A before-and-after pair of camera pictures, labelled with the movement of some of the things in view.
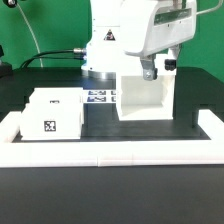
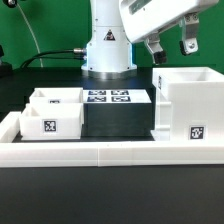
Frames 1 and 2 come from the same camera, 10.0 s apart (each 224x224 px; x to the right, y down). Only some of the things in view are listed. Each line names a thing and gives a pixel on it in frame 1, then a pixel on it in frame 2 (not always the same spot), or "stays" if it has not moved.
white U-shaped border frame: (113, 154) stays
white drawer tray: (51, 120) stays
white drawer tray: (56, 96) stays
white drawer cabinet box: (140, 99) → (189, 104)
